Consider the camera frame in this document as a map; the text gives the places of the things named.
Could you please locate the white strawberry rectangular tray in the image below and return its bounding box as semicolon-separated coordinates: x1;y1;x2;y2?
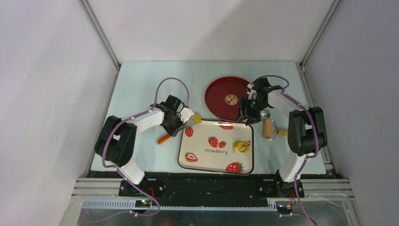
177;120;254;175

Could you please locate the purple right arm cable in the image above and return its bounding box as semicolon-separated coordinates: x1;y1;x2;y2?
252;74;320;226

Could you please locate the yellow dough piece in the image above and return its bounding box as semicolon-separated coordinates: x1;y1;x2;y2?
192;114;201;124

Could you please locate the wooden dough roller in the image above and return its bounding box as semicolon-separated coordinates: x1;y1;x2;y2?
262;119;288;140

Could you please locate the yellow dough scrap ring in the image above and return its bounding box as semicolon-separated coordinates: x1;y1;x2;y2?
232;140;250;155

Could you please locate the red round tray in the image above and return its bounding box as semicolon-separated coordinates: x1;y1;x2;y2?
204;76;250;122

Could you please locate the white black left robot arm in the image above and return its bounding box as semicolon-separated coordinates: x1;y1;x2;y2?
94;95;194;196

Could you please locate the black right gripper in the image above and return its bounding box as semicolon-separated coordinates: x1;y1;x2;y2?
235;97;269;126

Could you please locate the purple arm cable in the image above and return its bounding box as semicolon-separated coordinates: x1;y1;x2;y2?
252;74;320;226
102;77;191;218

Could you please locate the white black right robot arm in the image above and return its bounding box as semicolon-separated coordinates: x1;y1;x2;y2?
235;75;327;197

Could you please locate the aluminium frame rail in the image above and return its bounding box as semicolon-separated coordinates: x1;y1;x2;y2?
72;178;354;211

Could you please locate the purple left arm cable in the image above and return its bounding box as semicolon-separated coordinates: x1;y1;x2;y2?
102;77;191;218

